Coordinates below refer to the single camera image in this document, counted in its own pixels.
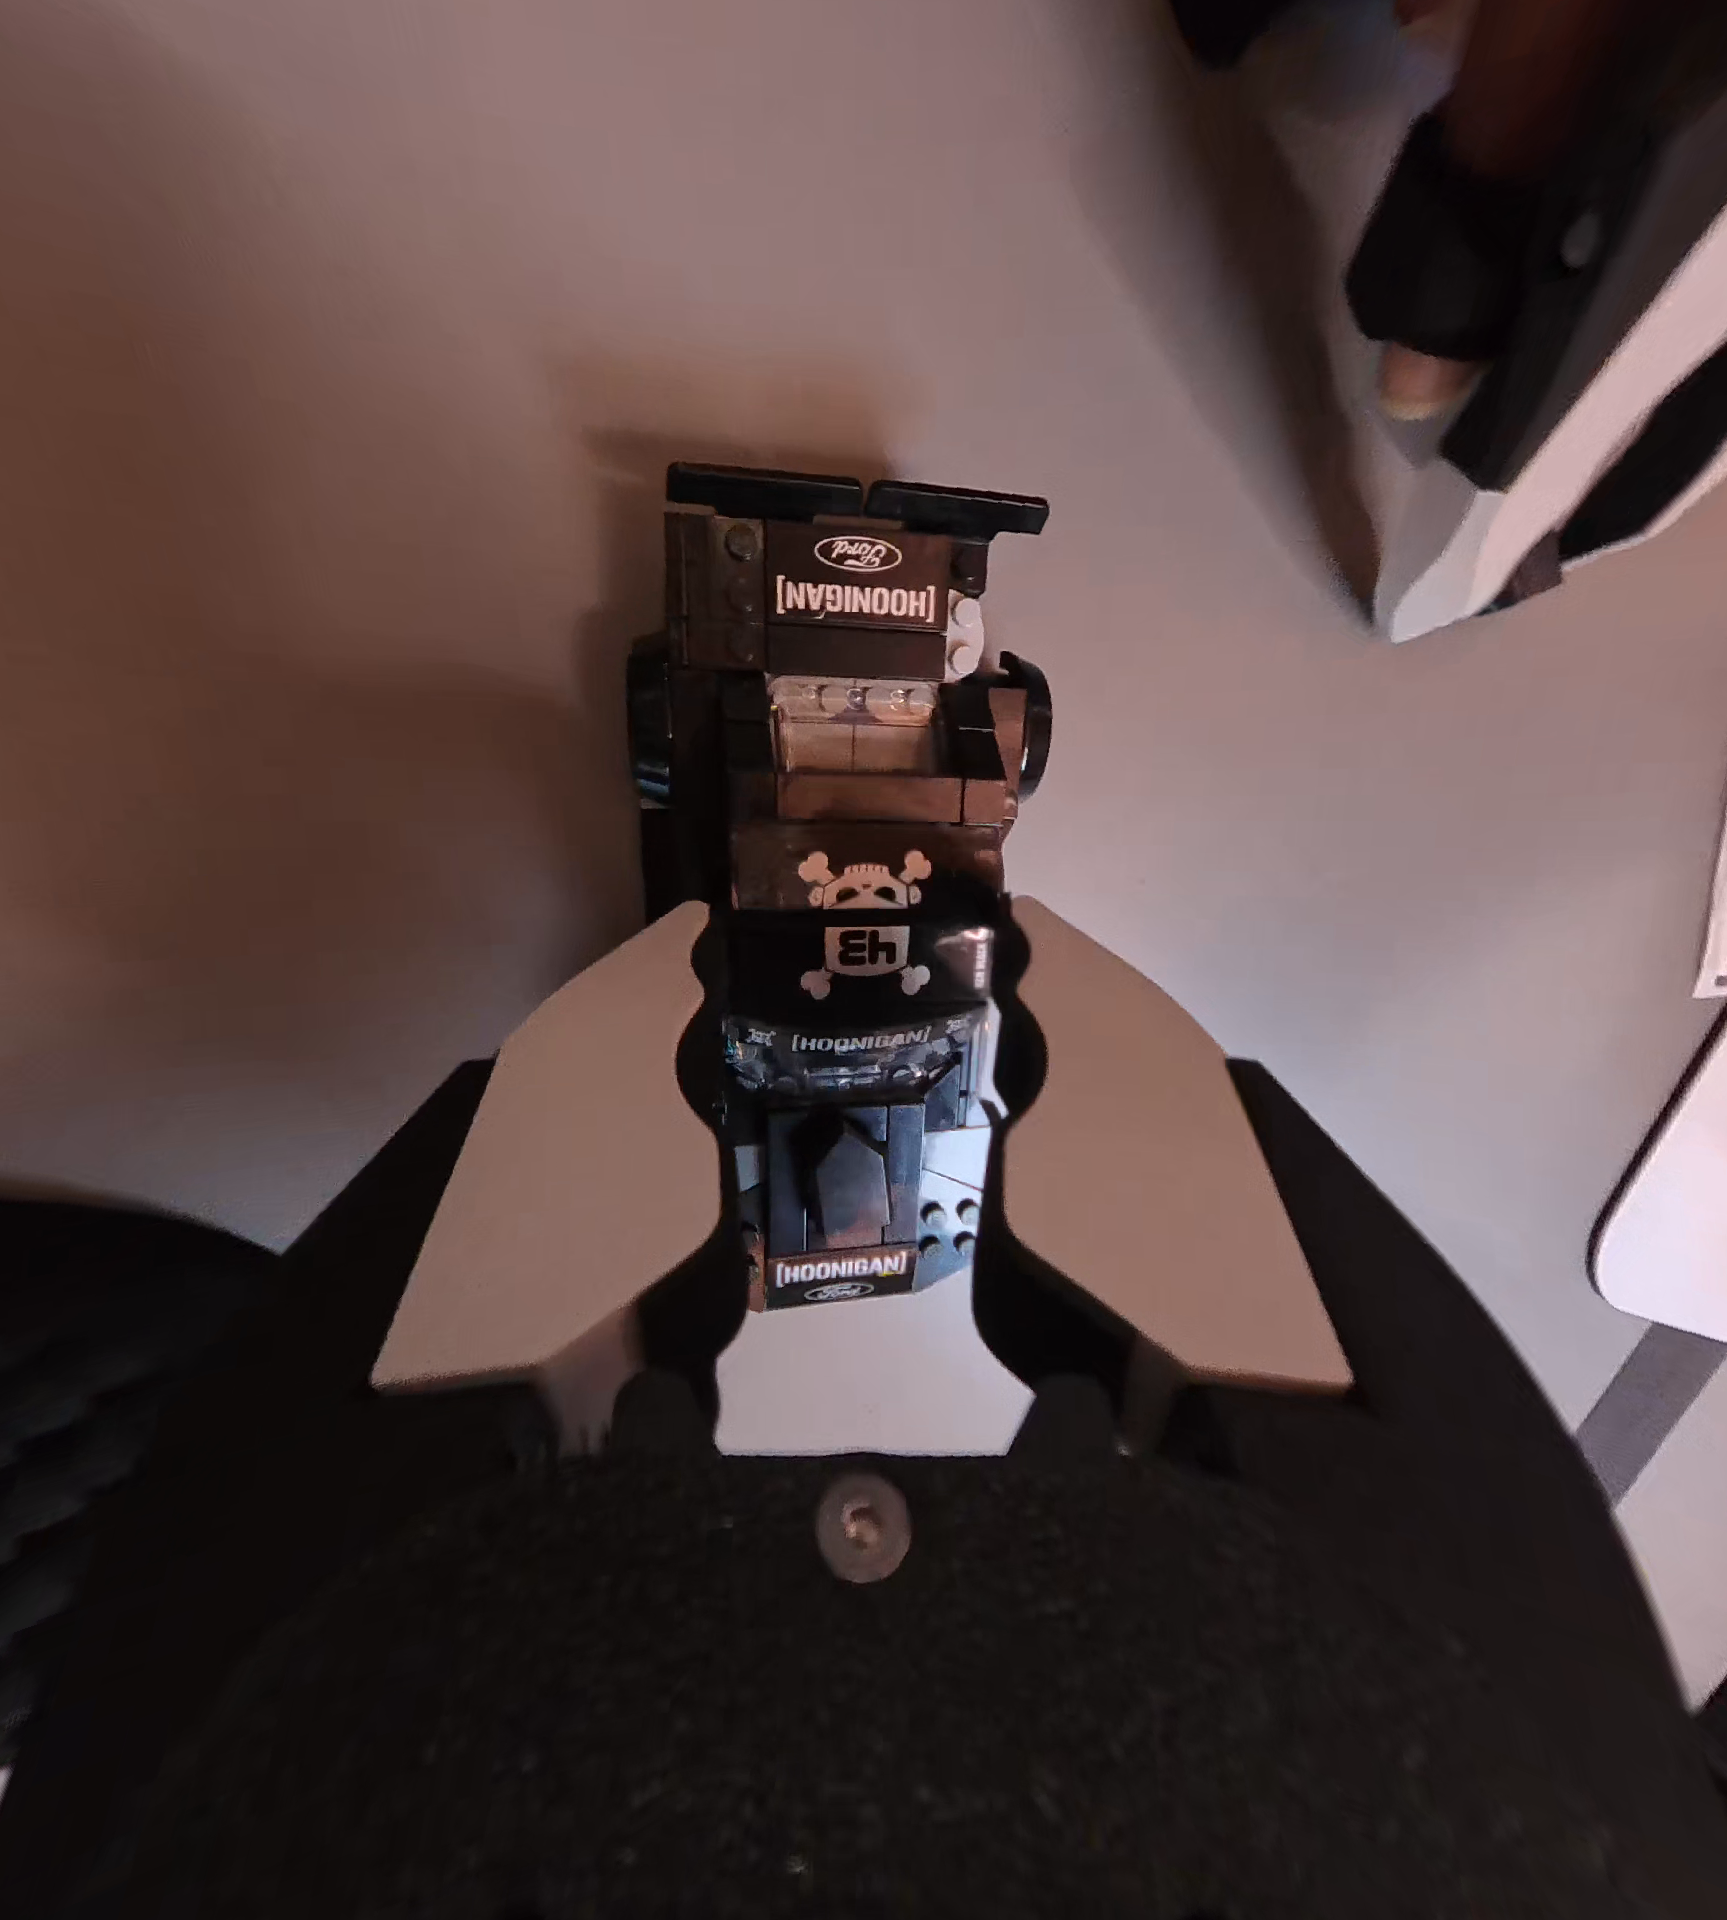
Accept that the person's left hand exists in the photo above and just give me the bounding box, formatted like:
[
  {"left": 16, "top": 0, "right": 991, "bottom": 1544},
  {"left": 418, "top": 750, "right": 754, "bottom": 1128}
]
[{"left": 1368, "top": 0, "right": 1641, "bottom": 427}]

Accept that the black dimpled wrist rest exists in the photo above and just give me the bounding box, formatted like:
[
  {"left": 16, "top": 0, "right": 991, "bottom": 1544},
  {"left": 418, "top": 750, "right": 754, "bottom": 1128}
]
[{"left": 0, "top": 1185, "right": 289, "bottom": 1779}]

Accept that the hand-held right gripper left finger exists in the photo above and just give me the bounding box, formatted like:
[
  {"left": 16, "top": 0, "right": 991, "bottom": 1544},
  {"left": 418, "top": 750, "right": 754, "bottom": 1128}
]
[{"left": 376, "top": 901, "right": 743, "bottom": 1459}]

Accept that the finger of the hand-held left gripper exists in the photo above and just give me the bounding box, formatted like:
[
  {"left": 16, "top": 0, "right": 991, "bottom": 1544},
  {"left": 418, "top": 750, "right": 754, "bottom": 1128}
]
[
  {"left": 1373, "top": 376, "right": 1727, "bottom": 649},
  {"left": 1443, "top": 164, "right": 1727, "bottom": 499}
]

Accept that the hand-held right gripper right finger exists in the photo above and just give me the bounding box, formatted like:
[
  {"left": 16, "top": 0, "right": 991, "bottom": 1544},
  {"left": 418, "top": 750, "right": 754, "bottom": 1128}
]
[{"left": 979, "top": 894, "right": 1358, "bottom": 1459}]

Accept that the black lego car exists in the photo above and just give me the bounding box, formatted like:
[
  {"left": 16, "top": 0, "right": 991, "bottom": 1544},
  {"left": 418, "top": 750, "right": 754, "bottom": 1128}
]
[{"left": 623, "top": 460, "right": 1061, "bottom": 1324}]

